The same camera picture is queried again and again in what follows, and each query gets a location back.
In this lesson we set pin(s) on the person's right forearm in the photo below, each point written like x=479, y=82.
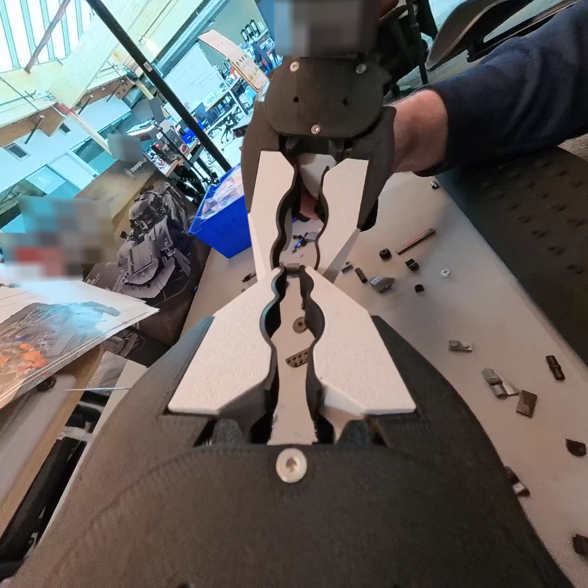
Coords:
x=505, y=92

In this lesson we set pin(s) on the black lego pin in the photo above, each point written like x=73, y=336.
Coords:
x=555, y=367
x=361, y=274

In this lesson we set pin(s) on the grey lego bracket piece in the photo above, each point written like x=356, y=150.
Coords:
x=498, y=382

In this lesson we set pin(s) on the clear plastic parts bags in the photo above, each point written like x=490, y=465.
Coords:
x=220, y=197

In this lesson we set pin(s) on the long dark lego tile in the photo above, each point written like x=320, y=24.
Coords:
x=415, y=241

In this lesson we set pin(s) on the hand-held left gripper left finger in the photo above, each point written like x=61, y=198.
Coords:
x=220, y=367

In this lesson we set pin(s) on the person's right hand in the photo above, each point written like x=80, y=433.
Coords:
x=415, y=138

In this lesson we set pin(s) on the white book stand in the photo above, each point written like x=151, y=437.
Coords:
x=27, y=436

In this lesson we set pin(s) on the blue storage bin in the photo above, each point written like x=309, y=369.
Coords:
x=220, y=234

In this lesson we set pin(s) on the black office chair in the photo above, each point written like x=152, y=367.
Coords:
x=459, y=41

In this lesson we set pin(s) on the dark round lego disc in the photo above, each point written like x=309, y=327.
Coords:
x=299, y=324

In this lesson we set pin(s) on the dark grey half-round lego plate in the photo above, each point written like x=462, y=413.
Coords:
x=297, y=358

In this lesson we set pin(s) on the black metal pole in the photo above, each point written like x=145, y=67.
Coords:
x=160, y=87

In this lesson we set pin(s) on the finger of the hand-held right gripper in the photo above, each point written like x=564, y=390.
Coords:
x=344, y=197
x=268, y=193

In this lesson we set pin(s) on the small black rounded lego piece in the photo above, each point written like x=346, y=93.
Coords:
x=575, y=446

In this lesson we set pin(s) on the lego set box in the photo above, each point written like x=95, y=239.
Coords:
x=147, y=229

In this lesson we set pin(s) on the black lego wedge piece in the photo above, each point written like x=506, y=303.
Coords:
x=517, y=482

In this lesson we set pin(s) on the lego instruction booklet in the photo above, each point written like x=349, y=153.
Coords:
x=69, y=321

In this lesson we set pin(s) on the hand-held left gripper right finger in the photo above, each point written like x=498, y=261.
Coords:
x=363, y=367

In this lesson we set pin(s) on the small grey lego plate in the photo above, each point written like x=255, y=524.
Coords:
x=460, y=346

